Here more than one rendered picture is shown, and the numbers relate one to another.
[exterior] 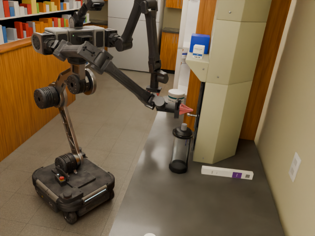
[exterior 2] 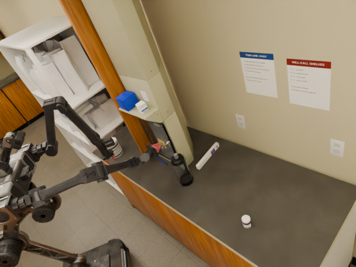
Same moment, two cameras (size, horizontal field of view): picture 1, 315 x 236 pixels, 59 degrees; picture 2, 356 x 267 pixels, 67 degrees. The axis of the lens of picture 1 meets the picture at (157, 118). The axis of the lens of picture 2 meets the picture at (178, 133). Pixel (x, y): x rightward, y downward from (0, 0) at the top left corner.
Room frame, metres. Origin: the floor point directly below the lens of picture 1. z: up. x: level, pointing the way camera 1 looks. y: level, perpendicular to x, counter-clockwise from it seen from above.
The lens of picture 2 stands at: (0.15, 0.66, 2.36)
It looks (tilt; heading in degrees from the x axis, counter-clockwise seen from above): 36 degrees down; 321
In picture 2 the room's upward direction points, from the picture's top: 22 degrees counter-clockwise
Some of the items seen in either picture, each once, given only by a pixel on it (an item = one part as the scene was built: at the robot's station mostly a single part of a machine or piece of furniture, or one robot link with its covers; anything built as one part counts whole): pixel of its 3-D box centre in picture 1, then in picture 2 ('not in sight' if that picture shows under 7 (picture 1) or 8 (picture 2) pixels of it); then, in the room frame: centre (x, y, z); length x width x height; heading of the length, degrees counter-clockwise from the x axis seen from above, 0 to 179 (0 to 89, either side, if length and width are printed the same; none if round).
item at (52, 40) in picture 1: (51, 45); (20, 204); (1.67, 0.67, 1.45); 0.09 x 0.08 x 0.12; 142
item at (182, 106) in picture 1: (184, 111); (157, 148); (1.45, -0.15, 1.20); 0.09 x 0.07 x 0.07; 81
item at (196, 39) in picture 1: (199, 43); (127, 100); (1.60, -0.19, 1.56); 0.10 x 0.10 x 0.09; 83
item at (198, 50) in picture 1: (198, 51); (142, 107); (1.44, -0.18, 1.54); 0.05 x 0.05 x 0.06; 76
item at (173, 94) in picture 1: (175, 100); (113, 148); (2.09, -0.13, 1.02); 0.13 x 0.13 x 0.15
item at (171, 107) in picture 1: (172, 107); (149, 153); (1.46, -0.08, 1.21); 0.07 x 0.07 x 0.10; 81
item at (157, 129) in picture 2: (198, 110); (159, 139); (1.51, -0.23, 1.19); 0.30 x 0.01 x 0.40; 172
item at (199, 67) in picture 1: (196, 63); (140, 114); (1.52, -0.18, 1.46); 0.32 x 0.12 x 0.10; 173
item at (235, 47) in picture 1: (225, 91); (165, 114); (1.49, -0.37, 1.33); 0.32 x 0.25 x 0.77; 173
